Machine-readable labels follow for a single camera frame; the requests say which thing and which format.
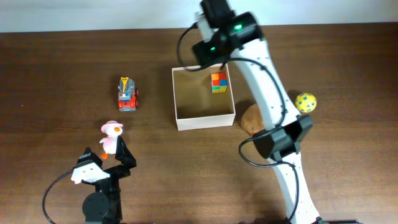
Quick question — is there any yellow ball with blue marks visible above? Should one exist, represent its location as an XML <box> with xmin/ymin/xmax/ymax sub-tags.
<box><xmin>295</xmin><ymin>93</ymin><xmax>317</xmax><ymax>113</ymax></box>

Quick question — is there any red grey toy truck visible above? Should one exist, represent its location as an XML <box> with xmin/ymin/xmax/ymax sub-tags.
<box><xmin>118</xmin><ymin>77</ymin><xmax>139</xmax><ymax>111</ymax></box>

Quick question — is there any brown plush toy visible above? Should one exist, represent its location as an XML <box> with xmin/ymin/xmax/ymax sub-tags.
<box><xmin>241</xmin><ymin>104</ymin><xmax>264</xmax><ymax>136</ymax></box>

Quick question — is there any pink white duck toy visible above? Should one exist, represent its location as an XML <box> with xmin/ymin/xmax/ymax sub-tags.
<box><xmin>99</xmin><ymin>121</ymin><xmax>123</xmax><ymax>159</ymax></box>

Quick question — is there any right black cable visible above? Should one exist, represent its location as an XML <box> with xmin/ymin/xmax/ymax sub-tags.
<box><xmin>176</xmin><ymin>22</ymin><xmax>300</xmax><ymax>223</ymax></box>

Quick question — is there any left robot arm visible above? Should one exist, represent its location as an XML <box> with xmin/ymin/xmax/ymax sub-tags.
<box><xmin>71</xmin><ymin>136</ymin><xmax>137</xmax><ymax>224</ymax></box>

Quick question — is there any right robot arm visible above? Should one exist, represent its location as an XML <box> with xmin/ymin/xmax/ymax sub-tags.
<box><xmin>193</xmin><ymin>0</ymin><xmax>322</xmax><ymax>223</ymax></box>

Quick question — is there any white open cardboard box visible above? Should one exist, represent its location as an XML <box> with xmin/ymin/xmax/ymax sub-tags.
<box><xmin>172</xmin><ymin>63</ymin><xmax>236</xmax><ymax>131</ymax></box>

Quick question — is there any colourful puzzle cube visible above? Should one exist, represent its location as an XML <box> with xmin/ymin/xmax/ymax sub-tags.
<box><xmin>211</xmin><ymin>73</ymin><xmax>228</xmax><ymax>93</ymax></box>

